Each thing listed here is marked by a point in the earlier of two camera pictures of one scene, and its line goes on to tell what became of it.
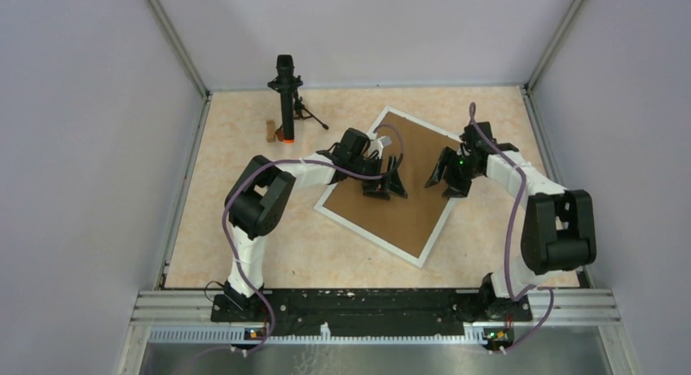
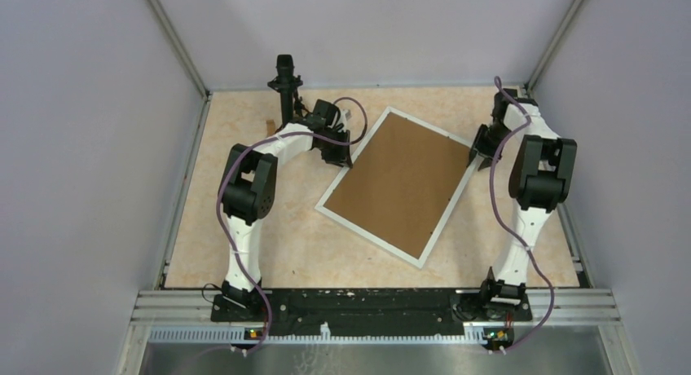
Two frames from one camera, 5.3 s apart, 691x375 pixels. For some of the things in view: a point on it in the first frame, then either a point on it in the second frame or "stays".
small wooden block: (270, 130) stays
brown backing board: (404, 222) stays
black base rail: (420, 313) stays
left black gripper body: (371, 167) to (333, 153)
